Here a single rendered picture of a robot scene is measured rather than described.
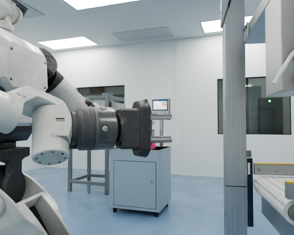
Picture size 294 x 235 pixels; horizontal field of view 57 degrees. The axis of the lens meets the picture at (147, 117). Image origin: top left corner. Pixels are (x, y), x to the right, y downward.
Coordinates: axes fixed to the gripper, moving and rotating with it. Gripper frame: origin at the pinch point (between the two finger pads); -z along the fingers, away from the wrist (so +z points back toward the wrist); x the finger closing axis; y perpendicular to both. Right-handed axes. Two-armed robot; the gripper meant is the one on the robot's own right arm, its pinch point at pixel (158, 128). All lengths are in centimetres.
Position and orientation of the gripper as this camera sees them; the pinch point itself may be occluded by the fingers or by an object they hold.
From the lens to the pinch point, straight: 61.4
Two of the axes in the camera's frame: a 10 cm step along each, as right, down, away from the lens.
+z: -9.2, -0.1, -3.9
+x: 0.0, 10.0, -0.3
